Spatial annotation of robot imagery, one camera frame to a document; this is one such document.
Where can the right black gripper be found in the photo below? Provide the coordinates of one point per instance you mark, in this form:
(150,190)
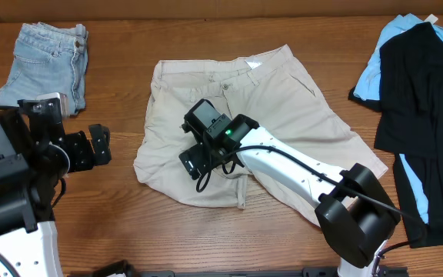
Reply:
(190,162)

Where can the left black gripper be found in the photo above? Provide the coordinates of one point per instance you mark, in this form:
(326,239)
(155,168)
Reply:
(78,150)

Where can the beige khaki shorts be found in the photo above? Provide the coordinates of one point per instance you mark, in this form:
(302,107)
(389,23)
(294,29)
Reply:
(273,88)

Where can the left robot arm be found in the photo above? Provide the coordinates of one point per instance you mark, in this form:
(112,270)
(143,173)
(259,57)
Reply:
(35,156)

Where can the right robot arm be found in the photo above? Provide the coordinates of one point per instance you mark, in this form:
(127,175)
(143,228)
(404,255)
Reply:
(354,212)

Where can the folded light blue jeans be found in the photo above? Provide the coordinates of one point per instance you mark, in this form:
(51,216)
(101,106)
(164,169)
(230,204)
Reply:
(46,60)

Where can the light blue shirt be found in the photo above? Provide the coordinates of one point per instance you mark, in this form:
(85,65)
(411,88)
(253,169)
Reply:
(375,69)

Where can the black garment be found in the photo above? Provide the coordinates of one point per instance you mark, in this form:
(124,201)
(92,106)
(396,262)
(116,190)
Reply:
(410,100)

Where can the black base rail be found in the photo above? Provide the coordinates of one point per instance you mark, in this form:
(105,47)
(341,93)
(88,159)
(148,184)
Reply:
(125,269)

